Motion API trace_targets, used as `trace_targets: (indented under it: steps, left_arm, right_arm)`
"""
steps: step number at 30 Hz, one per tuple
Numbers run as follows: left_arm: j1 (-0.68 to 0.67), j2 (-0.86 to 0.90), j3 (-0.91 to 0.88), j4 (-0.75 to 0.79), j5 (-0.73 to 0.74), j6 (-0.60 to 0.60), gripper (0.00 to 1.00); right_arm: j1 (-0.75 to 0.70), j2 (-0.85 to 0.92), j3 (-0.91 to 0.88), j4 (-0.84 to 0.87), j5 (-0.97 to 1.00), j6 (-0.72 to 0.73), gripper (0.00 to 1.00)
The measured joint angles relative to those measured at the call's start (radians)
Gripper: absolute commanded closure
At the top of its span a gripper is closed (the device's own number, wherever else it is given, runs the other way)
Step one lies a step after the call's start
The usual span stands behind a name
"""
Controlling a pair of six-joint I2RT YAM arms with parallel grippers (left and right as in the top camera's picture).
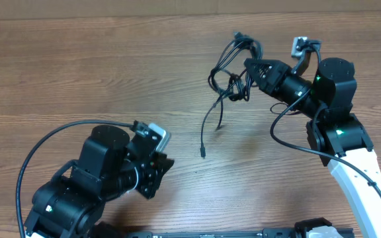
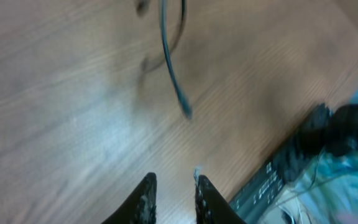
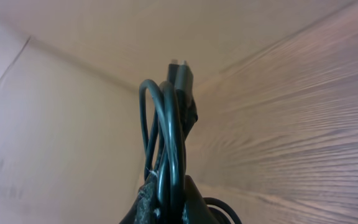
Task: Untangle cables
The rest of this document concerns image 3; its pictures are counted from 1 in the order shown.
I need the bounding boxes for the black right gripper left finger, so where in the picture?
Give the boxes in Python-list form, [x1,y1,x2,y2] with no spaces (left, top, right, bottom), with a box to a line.
[119,172,159,224]

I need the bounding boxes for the black USB-C cable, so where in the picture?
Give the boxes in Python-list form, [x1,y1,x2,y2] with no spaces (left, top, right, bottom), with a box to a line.
[152,58,244,224]

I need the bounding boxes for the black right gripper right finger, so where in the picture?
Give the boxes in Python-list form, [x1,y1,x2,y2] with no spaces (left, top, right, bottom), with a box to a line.
[182,175,219,224]

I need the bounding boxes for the cardboard wall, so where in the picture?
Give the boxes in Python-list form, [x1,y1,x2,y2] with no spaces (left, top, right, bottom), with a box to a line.
[0,0,346,223]

